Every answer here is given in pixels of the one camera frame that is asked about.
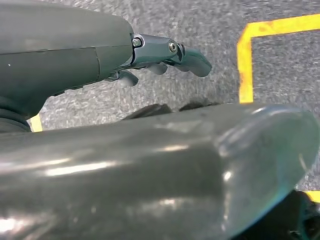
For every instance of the yellow tape square outline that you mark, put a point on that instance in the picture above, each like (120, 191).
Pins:
(245, 66)

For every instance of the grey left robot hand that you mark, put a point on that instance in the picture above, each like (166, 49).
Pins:
(149, 172)

